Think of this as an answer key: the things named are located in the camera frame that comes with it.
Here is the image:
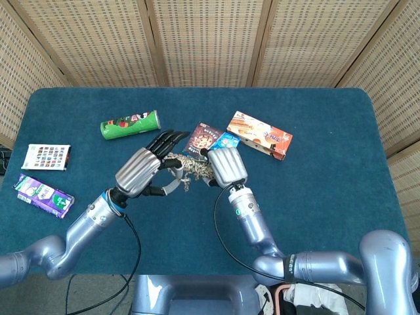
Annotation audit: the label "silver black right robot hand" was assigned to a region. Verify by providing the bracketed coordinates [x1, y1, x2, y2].
[199, 146, 249, 190]

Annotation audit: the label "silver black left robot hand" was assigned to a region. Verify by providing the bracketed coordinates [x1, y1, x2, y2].
[114, 129, 191, 199]

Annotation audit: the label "beige braided rope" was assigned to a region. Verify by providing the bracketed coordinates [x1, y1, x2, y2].
[163, 152, 214, 193]

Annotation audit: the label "brown and blue snack box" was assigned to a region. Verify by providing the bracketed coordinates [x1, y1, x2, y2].
[182, 122, 242, 159]

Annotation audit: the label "orange white biscuit box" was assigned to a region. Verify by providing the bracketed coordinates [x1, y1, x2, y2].
[226, 110, 294, 161]

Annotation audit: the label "green chip can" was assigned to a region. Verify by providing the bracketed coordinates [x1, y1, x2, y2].
[100, 110, 162, 141]

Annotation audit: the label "dark blue table mat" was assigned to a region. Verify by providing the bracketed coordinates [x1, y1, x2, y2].
[0, 87, 415, 276]

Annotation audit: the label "white picture-grid card box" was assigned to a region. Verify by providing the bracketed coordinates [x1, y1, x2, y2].
[20, 143, 72, 171]

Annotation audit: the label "purple green carton box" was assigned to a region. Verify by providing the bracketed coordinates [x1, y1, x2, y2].
[12, 173, 75, 220]

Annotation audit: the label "bamboo folding screen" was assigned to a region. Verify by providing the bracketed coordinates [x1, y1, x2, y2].
[0, 0, 420, 257]

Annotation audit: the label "blue-grey robot torso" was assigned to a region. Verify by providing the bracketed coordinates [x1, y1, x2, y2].
[130, 274, 273, 315]

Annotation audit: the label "white crumpled cloth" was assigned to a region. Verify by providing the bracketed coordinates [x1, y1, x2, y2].
[283, 282, 348, 315]

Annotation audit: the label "black bag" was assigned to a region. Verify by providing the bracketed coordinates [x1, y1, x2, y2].
[282, 301, 342, 315]

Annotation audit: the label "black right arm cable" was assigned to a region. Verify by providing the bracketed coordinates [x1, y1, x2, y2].
[213, 186, 367, 311]

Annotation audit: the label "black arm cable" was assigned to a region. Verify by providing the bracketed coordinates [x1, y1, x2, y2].
[64, 213, 142, 315]
[213, 186, 367, 311]

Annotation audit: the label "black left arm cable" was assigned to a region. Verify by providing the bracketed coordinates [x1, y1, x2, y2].
[64, 213, 142, 315]

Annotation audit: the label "blue floor cable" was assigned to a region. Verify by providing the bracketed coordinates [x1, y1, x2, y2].
[110, 274, 130, 315]

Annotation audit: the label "black velcro strap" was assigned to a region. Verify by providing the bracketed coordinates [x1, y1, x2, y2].
[283, 253, 298, 284]

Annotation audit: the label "black device with cables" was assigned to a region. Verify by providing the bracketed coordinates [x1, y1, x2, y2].
[0, 147, 12, 175]

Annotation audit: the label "pink tube frame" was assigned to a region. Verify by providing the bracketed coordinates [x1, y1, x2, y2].
[274, 283, 293, 315]

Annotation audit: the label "dark floor cable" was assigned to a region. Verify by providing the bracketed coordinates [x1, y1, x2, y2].
[64, 274, 77, 309]

